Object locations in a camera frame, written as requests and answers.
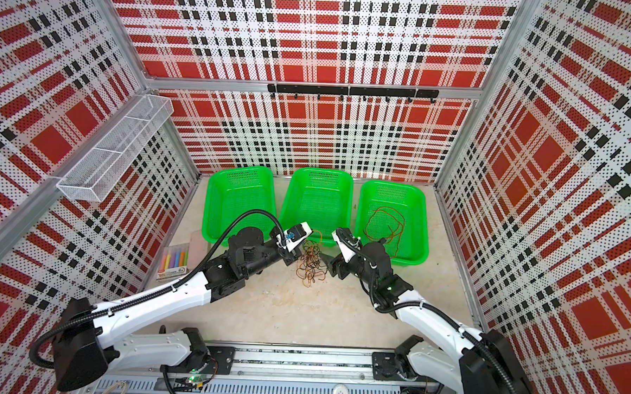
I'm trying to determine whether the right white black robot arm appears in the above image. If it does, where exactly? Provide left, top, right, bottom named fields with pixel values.
left=327, top=228, right=534, bottom=394

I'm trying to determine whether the green plastic basket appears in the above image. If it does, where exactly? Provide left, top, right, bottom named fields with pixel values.
left=279, top=168, right=354, bottom=247
left=202, top=166, right=277, bottom=244
left=354, top=180, right=429, bottom=267

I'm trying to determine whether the right green plastic basket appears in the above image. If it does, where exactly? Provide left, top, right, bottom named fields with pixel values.
left=354, top=180, right=429, bottom=267

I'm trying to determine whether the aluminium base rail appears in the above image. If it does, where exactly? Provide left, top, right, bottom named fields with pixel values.
left=76, top=337, right=456, bottom=394

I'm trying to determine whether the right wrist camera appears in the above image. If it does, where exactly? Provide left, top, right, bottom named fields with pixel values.
left=331, top=227, right=361, bottom=263

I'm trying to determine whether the colourful marker box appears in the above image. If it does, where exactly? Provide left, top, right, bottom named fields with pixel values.
left=155, top=242, right=207, bottom=282

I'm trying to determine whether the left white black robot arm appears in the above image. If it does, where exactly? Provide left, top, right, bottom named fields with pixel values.
left=28, top=222, right=312, bottom=392

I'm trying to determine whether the white wire mesh shelf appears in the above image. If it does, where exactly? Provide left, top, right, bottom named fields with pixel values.
left=57, top=94, right=173, bottom=203

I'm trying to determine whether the orange cable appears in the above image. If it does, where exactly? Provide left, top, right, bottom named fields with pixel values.
left=294, top=230, right=332, bottom=289

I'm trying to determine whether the black hook rail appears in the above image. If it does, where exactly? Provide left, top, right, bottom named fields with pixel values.
left=267, top=83, right=440, bottom=100

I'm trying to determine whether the left green plastic basket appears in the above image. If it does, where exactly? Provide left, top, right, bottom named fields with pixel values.
left=202, top=166, right=277, bottom=244

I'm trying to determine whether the middle green plastic basket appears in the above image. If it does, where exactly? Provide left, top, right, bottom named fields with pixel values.
left=279, top=168, right=354, bottom=247

